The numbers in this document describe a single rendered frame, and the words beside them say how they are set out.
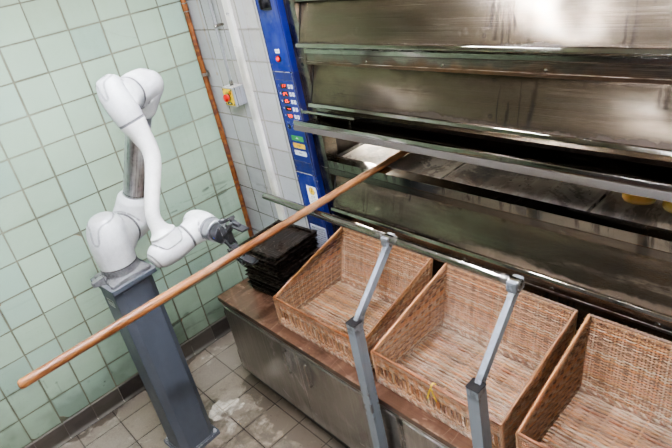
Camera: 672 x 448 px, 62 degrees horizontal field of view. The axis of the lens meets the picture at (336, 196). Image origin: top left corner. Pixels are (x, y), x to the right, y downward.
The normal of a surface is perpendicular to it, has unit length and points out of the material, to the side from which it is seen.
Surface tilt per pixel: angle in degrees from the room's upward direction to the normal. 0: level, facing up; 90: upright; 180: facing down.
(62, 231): 90
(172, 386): 90
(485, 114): 70
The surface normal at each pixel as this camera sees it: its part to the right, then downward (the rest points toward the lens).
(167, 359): 0.73, 0.17
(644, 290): -0.73, 0.09
